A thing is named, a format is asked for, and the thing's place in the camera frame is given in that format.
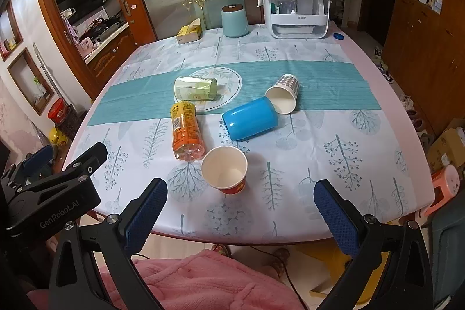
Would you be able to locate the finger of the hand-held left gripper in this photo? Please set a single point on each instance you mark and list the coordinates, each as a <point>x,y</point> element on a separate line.
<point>89,159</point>
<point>38,155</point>

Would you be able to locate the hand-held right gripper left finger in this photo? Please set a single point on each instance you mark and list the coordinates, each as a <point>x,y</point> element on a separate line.
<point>147,217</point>

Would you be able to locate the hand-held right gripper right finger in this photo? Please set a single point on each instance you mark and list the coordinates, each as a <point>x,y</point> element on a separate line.
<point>338,219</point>

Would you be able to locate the red paper cup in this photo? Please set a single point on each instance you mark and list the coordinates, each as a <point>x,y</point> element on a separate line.
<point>221,168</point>

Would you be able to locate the pale green cup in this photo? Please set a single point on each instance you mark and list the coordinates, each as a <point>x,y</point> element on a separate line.
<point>192,88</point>

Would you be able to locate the blue plastic cup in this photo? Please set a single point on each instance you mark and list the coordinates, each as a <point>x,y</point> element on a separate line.
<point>250,119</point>

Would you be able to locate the checkered paper cup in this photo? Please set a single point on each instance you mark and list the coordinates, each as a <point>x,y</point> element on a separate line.
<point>290,83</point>

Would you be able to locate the yellow jar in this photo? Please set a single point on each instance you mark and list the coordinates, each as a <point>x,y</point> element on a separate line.
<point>59,136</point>

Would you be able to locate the red lid jar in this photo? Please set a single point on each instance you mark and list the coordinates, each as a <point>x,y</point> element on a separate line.
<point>60,110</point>

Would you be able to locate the yellow stool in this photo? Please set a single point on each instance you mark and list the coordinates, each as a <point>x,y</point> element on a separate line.
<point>334,270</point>

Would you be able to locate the pink fleece clothing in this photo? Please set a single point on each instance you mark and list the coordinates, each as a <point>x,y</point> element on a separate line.
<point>203,281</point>

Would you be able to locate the orange drink bottle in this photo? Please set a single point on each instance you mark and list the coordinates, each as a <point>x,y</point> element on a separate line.
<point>185,128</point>

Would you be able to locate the leaf print tablecloth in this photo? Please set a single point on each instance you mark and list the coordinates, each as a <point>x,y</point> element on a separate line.
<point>327,121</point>

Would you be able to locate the wooden kitchen base cabinet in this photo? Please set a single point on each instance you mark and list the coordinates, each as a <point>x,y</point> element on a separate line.
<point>109,59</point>

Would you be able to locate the pink plastic stool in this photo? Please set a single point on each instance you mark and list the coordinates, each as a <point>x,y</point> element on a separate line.
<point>448,183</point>

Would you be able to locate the grey green plastic bin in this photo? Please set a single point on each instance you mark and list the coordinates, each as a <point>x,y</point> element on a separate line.
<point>450,252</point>

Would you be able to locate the pair of slippers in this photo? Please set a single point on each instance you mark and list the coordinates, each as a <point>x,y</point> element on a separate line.
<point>414,114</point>

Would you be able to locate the cardboard box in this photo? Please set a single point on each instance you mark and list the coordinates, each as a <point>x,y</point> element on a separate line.
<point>447,146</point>

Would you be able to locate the pair of shoes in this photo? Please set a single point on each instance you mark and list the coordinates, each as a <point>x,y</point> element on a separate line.
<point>385,68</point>

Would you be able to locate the yellow tissue box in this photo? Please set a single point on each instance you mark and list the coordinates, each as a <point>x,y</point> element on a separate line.
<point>189,35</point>

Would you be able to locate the small blue disc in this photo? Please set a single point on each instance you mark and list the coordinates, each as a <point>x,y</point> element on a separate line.
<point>339,37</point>

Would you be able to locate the wooden floor cabinet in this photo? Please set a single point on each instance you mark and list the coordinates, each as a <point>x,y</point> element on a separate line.
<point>417,52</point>

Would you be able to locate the white storage box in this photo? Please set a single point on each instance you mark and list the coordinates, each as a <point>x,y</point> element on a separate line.
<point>290,34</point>

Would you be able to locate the teal canister with brown lid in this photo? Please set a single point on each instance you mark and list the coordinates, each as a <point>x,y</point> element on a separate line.
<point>235,23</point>

